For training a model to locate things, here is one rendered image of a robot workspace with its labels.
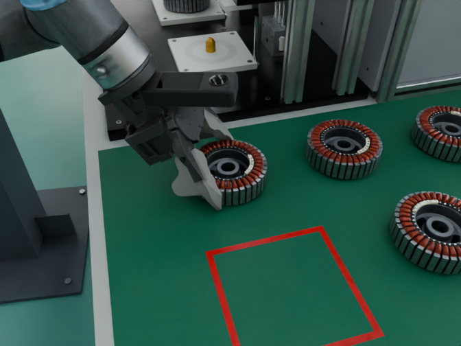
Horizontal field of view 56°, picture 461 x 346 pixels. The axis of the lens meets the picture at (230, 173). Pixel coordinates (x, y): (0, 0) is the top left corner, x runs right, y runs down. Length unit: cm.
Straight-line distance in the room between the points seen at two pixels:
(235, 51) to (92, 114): 31
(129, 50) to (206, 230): 24
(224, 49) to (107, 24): 43
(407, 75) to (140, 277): 59
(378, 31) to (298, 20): 17
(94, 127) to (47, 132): 135
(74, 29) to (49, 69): 212
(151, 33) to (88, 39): 51
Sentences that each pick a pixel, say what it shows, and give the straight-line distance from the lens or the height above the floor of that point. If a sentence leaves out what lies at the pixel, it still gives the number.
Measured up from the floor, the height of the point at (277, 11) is 84.
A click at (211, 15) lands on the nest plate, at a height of 78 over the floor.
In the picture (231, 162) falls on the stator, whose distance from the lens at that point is 63.
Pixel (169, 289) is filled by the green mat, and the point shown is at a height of 75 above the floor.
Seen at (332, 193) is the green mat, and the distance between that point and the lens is 64.
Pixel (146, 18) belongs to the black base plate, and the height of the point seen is 77.
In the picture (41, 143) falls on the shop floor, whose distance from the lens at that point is 207.
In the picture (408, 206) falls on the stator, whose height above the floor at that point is 79.
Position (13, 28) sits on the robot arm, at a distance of 59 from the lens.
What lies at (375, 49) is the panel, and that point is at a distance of 82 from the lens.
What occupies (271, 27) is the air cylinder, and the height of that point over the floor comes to 82.
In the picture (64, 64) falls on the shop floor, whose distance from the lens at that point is 265.
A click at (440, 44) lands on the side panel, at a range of 87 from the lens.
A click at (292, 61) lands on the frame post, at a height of 85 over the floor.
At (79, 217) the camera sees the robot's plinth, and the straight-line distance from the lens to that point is 166.
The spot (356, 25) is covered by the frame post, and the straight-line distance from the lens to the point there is 75.
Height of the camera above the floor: 119
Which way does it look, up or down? 43 degrees down
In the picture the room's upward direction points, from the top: straight up
